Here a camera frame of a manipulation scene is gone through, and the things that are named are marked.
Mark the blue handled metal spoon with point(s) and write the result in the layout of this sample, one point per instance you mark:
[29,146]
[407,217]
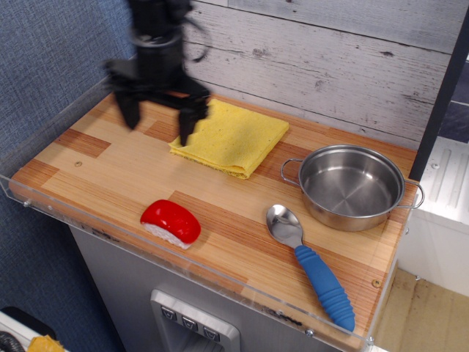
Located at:
[285,227]

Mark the white ridged side appliance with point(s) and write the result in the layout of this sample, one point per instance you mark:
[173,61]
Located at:
[434,246]

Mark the dark grey right post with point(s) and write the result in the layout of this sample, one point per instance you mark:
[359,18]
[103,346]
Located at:
[443,99]

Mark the clear acrylic table guard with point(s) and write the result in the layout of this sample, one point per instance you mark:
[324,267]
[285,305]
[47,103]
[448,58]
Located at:
[89,169]

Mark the stainless steel pot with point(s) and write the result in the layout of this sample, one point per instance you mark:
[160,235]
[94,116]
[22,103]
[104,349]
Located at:
[351,188]

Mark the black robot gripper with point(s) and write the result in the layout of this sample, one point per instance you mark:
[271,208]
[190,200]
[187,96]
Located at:
[156,73]

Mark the yellow object bottom left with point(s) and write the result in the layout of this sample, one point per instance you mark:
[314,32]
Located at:
[45,344]

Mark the red toy sushi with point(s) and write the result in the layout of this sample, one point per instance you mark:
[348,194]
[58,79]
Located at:
[172,223]

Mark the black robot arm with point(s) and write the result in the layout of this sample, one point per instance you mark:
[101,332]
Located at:
[162,22]

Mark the yellow folded cloth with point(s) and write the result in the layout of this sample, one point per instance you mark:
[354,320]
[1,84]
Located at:
[232,139]

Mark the grey toy fridge cabinet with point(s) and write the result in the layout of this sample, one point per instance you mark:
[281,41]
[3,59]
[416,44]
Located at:
[126,280]

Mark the silver dispenser button panel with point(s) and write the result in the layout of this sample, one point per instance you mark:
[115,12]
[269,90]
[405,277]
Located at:
[194,324]

